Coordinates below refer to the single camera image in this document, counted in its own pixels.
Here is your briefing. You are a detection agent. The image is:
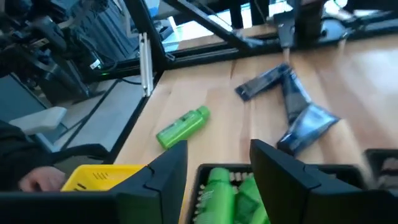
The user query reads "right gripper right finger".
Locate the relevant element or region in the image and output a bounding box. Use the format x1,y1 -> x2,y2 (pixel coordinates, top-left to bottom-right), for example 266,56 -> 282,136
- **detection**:
250,139 -> 398,224

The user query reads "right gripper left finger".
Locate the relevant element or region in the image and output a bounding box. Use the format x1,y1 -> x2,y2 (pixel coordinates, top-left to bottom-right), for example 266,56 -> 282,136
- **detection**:
0,140 -> 189,224

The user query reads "small green plastic bottle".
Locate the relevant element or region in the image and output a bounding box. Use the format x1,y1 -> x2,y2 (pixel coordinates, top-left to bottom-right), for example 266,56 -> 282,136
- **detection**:
234,175 -> 271,224
194,167 -> 236,224
155,105 -> 211,150

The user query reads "dark blue cream tube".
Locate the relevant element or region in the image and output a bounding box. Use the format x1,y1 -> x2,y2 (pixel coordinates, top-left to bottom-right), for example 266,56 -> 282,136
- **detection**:
235,63 -> 290,102
276,103 -> 340,156
281,70 -> 312,125

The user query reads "person's forearm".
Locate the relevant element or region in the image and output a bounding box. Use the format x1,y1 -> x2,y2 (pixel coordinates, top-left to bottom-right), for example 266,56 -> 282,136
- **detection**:
0,119 -> 55,192

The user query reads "yellow slotted plastic basket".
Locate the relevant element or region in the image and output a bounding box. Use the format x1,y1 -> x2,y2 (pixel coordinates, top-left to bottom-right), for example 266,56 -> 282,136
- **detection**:
60,164 -> 147,192

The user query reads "black slotted plastic basket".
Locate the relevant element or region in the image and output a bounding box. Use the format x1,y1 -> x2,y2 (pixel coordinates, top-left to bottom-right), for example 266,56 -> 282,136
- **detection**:
363,148 -> 398,191
187,163 -> 369,224

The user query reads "person's hand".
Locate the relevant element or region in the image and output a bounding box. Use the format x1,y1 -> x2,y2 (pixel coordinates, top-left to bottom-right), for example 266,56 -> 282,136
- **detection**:
18,166 -> 68,192

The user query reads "white mounting plate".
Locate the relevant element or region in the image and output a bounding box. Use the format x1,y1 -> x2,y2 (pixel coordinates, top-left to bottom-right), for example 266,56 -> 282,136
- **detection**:
139,32 -> 155,98

